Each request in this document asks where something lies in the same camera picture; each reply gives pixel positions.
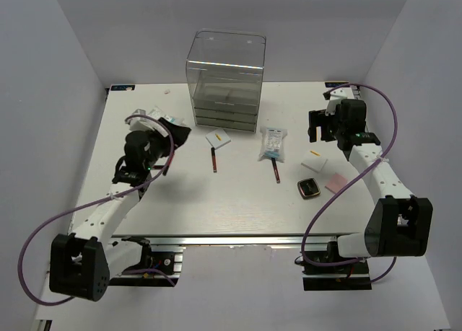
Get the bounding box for white pad with yellow stick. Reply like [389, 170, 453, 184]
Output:
[205, 128, 231, 149]

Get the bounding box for pink sticky pad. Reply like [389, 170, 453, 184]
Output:
[325, 173, 348, 194]

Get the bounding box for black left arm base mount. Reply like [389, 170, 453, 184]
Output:
[105, 237, 184, 287]

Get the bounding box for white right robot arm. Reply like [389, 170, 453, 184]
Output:
[308, 99, 433, 273]

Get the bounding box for clear acrylic makeup organizer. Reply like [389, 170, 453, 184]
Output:
[186, 29, 266, 133]

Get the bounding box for black gold compact case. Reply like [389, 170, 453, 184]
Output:
[297, 178, 321, 200]

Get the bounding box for aluminium front rail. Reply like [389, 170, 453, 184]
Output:
[108, 233, 362, 248]

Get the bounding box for red lip gloss left upright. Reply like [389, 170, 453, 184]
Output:
[162, 158, 173, 176]

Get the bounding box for red lip gloss centre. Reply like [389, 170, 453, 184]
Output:
[211, 147, 217, 173]

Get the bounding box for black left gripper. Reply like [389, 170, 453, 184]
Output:
[144, 118, 191, 170]

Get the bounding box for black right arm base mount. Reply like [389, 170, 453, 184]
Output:
[294, 241, 372, 291]

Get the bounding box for blue table corner label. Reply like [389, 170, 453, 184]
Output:
[324, 81, 349, 89]
[110, 84, 135, 92]

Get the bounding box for white blue sachet packet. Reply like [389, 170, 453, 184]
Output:
[147, 106, 184, 125]
[258, 126, 288, 162]

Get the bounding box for blue table corner label left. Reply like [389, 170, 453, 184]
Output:
[110, 84, 135, 92]

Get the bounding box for blue table corner label right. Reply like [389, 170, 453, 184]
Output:
[324, 81, 349, 89]

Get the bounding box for white pad right yellow stick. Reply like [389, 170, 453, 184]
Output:
[301, 150, 328, 173]

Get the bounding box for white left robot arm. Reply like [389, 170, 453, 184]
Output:
[49, 118, 191, 301]

